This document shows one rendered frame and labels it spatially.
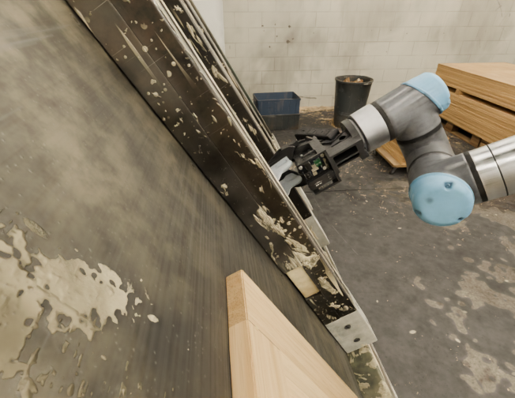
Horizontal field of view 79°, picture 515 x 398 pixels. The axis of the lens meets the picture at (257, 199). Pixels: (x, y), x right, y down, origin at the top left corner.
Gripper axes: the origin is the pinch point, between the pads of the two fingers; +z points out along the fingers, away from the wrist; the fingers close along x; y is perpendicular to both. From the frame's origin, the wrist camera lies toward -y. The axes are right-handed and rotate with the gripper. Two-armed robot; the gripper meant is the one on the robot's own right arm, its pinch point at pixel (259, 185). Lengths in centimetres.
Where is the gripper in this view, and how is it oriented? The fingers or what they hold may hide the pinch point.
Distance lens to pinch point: 61.4
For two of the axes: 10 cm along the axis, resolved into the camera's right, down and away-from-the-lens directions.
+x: 5.1, 7.0, 4.9
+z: -8.5, 4.9, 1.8
